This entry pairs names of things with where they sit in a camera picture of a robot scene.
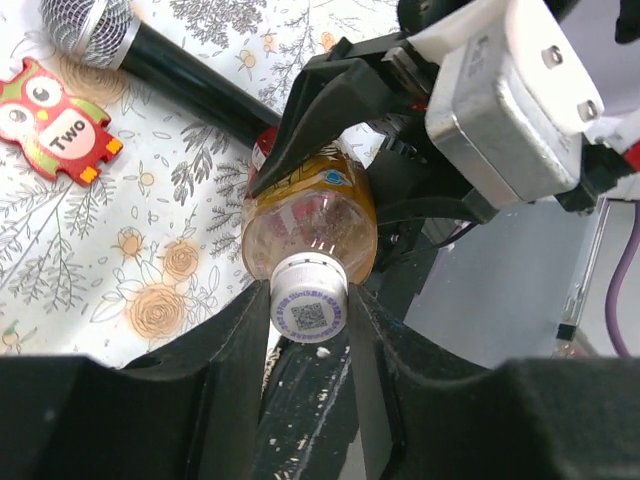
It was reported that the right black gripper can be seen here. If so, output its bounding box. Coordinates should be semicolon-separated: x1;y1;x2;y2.
249;34;498;272

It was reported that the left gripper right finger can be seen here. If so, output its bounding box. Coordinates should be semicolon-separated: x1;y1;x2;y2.
348;285;639;479

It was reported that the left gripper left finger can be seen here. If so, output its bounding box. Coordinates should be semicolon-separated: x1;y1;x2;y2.
1;282;269;479

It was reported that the brown tea bottle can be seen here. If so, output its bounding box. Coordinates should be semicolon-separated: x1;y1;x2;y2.
241;138;378;284

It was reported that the white tea bottle cap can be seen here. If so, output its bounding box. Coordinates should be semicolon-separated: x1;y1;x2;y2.
270;251;348;343

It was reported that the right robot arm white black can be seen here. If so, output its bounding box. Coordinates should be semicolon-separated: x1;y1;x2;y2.
248;1;639;225

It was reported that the black front base bar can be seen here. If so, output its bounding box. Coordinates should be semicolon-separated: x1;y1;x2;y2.
250;333;366;480

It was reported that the floral patterned table mat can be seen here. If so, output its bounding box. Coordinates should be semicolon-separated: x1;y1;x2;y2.
1;0;398;367

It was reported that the red owl wooden block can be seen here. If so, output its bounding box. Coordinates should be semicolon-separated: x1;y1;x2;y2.
1;57;123;187

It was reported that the black silver microphone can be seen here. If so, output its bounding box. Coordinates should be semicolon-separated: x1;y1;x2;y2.
39;0;280;148

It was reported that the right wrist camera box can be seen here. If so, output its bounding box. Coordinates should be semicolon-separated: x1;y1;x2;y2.
408;0;604;209

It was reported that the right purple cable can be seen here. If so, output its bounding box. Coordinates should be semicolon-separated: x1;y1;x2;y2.
603;242;640;357

